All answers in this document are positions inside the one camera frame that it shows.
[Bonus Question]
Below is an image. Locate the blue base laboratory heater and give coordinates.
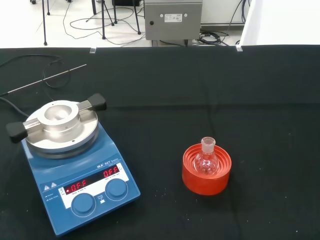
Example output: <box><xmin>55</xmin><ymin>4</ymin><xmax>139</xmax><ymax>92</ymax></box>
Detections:
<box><xmin>5</xmin><ymin>92</ymin><xmax>141</xmax><ymax>238</ymax></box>

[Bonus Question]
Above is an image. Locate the thin metal probe rod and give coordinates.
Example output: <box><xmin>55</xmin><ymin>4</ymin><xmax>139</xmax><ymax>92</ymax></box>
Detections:
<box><xmin>6</xmin><ymin>63</ymin><xmax>88</xmax><ymax>95</ymax></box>

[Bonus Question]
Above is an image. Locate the black tripod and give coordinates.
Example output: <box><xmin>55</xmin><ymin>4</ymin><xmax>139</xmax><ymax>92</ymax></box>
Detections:
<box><xmin>91</xmin><ymin>0</ymin><xmax>142</xmax><ymax>40</ymax></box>
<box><xmin>29</xmin><ymin>0</ymin><xmax>51</xmax><ymax>46</ymax></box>

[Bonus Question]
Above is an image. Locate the orange flask support ring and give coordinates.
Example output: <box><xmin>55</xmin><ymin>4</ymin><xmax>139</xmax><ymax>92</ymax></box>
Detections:
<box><xmin>181</xmin><ymin>142</ymin><xmax>233</xmax><ymax>196</ymax></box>

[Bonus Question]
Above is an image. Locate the black table cloth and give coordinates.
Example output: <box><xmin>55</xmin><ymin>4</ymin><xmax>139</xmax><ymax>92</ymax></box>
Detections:
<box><xmin>0</xmin><ymin>44</ymin><xmax>320</xmax><ymax>240</ymax></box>

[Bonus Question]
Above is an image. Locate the grey metal cabinet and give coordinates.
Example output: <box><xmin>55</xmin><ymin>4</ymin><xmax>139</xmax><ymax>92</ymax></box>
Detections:
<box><xmin>144</xmin><ymin>0</ymin><xmax>203</xmax><ymax>48</ymax></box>

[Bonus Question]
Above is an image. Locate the black floor cable bundle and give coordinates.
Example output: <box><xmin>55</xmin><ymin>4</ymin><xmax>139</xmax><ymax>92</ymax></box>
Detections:
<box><xmin>198</xmin><ymin>29</ymin><xmax>230</xmax><ymax>47</ymax></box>

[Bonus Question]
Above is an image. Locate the thick black power cable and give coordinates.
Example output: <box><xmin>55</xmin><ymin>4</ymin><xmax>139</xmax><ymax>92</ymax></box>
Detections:
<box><xmin>0</xmin><ymin>96</ymin><xmax>30</xmax><ymax>118</ymax></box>

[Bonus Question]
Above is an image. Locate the pale white board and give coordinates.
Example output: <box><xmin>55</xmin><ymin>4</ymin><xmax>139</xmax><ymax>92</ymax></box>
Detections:
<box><xmin>240</xmin><ymin>0</ymin><xmax>320</xmax><ymax>47</ymax></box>

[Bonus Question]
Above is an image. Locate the thin black probe cable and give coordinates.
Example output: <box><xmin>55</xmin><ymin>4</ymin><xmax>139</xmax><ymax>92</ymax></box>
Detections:
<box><xmin>0</xmin><ymin>54</ymin><xmax>72</xmax><ymax>97</ymax></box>

